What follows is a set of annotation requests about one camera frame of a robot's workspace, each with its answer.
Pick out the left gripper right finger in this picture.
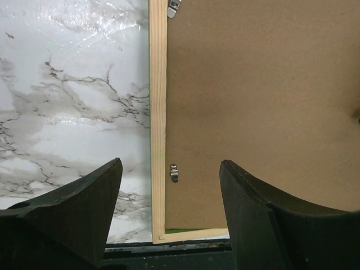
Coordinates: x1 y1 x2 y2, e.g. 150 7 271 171
219 160 359 269

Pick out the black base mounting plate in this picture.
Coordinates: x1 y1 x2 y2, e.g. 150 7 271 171
101 238 236 270

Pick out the green and wood picture frame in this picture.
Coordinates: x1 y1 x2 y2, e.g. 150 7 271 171
148 1 228 244

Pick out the brown frame backing board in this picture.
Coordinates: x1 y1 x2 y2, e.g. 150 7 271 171
165 0 359 229

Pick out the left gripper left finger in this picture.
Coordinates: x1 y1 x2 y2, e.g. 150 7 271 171
1 158 123 269

